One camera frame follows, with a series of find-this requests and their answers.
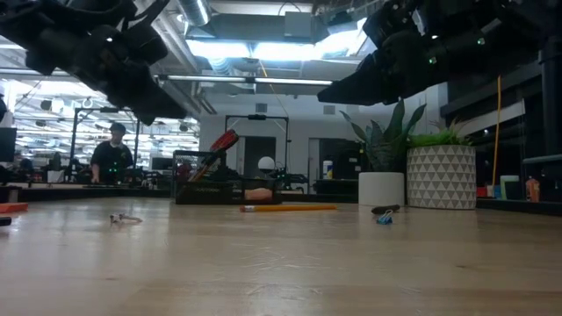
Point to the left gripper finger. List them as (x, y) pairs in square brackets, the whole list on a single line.
[(149, 98), (145, 119)]

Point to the red black screwdriver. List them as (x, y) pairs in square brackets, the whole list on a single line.
[(225, 140)]

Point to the small silver binder clip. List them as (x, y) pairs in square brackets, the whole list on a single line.
[(116, 217)]

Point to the pink eraser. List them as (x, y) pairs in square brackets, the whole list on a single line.
[(259, 194)]

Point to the orange-red eraser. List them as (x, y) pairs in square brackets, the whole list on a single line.
[(13, 207)]

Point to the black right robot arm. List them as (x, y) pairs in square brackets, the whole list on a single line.
[(505, 26)]

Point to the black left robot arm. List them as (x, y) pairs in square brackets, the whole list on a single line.
[(44, 35)]

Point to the black mesh desk organizer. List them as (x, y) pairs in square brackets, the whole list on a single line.
[(197, 193)]

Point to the person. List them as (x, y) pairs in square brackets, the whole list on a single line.
[(112, 158)]

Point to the black cabinet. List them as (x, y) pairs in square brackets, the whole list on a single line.
[(347, 160)]

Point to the snake plant in white pot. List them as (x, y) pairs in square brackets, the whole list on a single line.
[(381, 188)]

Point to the white bottle with yellow label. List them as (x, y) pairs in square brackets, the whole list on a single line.
[(327, 171)]

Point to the green plant in triangle-patterned pot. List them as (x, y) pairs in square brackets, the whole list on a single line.
[(441, 177)]

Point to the grey ceiling box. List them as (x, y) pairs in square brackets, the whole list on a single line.
[(298, 24)]

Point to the long light tube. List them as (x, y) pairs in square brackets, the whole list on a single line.
[(246, 80)]

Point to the small blue binder clip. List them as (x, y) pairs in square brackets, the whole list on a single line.
[(385, 218)]

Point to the white round lamp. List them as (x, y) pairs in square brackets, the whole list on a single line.
[(266, 163)]

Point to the small red box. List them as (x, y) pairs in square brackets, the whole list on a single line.
[(481, 192)]

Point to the black monitor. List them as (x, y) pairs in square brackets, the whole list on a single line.
[(8, 145)]

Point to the small blue box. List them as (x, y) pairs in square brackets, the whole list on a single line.
[(498, 192)]

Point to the grey horizontal bar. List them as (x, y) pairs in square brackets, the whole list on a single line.
[(544, 159)]

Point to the orange bottle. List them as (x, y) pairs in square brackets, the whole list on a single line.
[(532, 191)]

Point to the black stand frame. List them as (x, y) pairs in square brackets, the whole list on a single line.
[(105, 109), (257, 117)]

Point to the silver ventilation duct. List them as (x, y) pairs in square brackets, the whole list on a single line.
[(195, 11)]

